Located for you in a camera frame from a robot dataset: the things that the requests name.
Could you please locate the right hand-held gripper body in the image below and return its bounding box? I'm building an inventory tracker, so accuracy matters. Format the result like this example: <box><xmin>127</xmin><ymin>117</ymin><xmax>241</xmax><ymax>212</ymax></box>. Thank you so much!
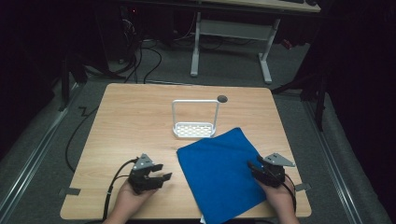
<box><xmin>252</xmin><ymin>152</ymin><xmax>296</xmax><ymax>189</ymax></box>

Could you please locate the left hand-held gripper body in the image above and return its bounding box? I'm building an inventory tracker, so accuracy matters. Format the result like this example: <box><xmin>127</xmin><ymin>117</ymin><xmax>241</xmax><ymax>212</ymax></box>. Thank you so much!
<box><xmin>127</xmin><ymin>153</ymin><xmax>164</xmax><ymax>196</ymax></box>

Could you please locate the blue cloth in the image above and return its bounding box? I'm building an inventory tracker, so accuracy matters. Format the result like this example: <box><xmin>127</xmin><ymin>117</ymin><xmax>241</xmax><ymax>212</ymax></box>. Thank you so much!
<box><xmin>176</xmin><ymin>126</ymin><xmax>268</xmax><ymax>224</ymax></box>

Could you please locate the person's left hand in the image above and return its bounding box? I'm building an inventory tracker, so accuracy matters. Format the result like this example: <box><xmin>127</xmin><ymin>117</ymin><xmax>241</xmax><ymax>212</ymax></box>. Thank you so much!
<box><xmin>115</xmin><ymin>178</ymin><xmax>158</xmax><ymax>217</ymax></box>

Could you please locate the person's right hand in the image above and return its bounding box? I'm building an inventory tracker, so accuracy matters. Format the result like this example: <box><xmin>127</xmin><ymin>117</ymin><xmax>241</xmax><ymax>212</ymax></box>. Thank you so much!
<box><xmin>257</xmin><ymin>177</ymin><xmax>295</xmax><ymax>213</ymax></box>

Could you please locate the grey tape strip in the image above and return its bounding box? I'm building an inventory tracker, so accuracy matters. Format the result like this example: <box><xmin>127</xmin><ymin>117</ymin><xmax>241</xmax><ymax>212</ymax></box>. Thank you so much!
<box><xmin>294</xmin><ymin>182</ymin><xmax>312</xmax><ymax>192</ymax></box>
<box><xmin>58</xmin><ymin>187</ymin><xmax>82</xmax><ymax>198</ymax></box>

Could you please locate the white plastic rack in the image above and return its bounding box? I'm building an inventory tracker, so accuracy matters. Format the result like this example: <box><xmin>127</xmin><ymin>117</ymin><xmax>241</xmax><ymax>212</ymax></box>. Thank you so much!
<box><xmin>171</xmin><ymin>99</ymin><xmax>220</xmax><ymax>139</ymax></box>

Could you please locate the black metal stand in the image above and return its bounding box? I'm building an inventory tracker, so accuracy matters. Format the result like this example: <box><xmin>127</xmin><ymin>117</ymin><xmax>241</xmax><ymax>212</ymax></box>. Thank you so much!
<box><xmin>57</xmin><ymin>52</ymin><xmax>90</xmax><ymax>113</ymax></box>
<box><xmin>270</xmin><ymin>55</ymin><xmax>331</xmax><ymax>133</ymax></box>

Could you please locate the white-legged wooden desk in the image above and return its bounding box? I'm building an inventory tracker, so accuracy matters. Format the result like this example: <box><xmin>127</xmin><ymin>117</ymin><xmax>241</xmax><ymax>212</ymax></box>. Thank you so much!
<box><xmin>174</xmin><ymin>0</ymin><xmax>322</xmax><ymax>86</ymax></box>

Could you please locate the black computer tower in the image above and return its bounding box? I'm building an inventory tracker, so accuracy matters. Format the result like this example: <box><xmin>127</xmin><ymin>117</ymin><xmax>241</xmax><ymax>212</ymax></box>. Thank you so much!
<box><xmin>119</xmin><ymin>5</ymin><xmax>145</xmax><ymax>64</ymax></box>

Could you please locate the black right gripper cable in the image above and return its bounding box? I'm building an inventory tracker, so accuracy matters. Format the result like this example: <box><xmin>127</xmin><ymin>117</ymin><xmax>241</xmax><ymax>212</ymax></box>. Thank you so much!
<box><xmin>267</xmin><ymin>169</ymin><xmax>298</xmax><ymax>214</ymax></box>

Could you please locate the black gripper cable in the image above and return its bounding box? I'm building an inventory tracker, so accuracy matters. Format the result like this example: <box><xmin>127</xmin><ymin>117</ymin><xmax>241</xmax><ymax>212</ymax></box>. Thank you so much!
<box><xmin>267</xmin><ymin>169</ymin><xmax>298</xmax><ymax>214</ymax></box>
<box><xmin>102</xmin><ymin>158</ymin><xmax>139</xmax><ymax>222</ymax></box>

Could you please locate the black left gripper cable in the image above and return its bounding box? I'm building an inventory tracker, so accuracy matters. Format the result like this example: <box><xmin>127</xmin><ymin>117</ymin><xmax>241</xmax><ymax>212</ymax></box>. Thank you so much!
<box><xmin>102</xmin><ymin>158</ymin><xmax>139</xmax><ymax>222</ymax></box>

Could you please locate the aluminium floor rail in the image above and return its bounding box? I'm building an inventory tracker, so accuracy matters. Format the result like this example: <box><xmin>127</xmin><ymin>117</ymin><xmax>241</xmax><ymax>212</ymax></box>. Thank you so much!
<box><xmin>0</xmin><ymin>81</ymin><xmax>82</xmax><ymax>222</ymax></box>
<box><xmin>303</xmin><ymin>99</ymin><xmax>365</xmax><ymax>224</ymax></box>

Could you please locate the black floor cable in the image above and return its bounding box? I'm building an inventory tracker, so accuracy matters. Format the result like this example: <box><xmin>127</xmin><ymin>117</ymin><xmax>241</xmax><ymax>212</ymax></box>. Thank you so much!
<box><xmin>64</xmin><ymin>105</ymin><xmax>100</xmax><ymax>174</ymax></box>

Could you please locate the bundle of black floor cables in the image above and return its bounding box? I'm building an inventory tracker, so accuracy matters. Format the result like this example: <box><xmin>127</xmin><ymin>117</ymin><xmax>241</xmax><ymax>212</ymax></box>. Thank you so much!
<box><xmin>83</xmin><ymin>34</ymin><xmax>163</xmax><ymax>85</ymax></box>

